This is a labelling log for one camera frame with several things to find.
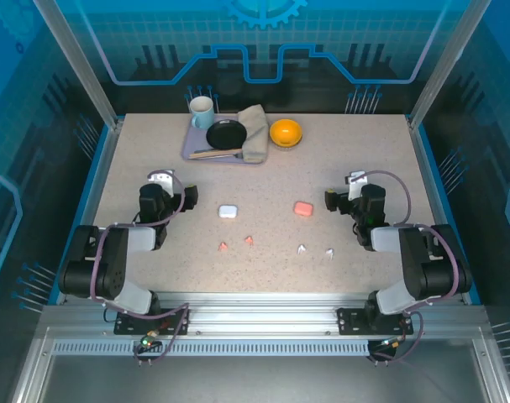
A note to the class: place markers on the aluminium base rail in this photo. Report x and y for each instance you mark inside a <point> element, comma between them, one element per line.
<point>259,312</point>

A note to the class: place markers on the aluminium table side rail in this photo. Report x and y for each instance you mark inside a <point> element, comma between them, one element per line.
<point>90,205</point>
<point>441,210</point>

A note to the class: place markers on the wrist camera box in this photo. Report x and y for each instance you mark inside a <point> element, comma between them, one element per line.
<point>356,184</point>
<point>162,180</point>

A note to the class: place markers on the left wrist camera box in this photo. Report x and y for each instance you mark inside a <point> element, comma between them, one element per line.
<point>162,180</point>

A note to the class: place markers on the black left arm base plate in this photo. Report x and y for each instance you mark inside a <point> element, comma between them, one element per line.
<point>128,325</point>

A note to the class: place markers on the lavender plastic tray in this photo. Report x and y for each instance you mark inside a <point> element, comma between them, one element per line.
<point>196,140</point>

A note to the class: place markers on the aluminium frame post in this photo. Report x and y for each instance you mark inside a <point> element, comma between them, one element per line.
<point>443,63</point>
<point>82,67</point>

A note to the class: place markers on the wooden chopsticks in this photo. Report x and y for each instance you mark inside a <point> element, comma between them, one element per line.
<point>212,154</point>

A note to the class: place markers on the grey metal shelf panel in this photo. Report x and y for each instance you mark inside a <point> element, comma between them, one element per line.
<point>254,378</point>

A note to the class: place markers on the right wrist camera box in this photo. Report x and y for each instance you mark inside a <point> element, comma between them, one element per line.
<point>356,184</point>

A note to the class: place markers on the light blue mug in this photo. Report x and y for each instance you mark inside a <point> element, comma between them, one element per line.
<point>202,111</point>

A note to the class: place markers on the white earbud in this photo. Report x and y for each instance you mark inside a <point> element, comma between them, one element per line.
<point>301,249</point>
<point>329,253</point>

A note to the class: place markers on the grey folded cloth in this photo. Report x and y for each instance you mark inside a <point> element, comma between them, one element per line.
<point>254,134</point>

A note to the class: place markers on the small connector with green light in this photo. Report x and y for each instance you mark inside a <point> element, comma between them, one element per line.
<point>147,340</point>
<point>390,343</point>

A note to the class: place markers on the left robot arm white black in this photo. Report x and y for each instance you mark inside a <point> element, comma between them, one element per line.
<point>111,273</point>

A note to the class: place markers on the white earbud charging case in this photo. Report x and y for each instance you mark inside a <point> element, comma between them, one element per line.
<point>228,211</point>

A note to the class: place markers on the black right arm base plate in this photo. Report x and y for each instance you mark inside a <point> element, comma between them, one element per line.
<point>351,323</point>

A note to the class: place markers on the yellow bowl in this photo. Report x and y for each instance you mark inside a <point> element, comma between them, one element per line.
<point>285,131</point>

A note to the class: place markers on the black round plate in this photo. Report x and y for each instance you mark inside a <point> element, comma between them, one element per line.
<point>226,135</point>

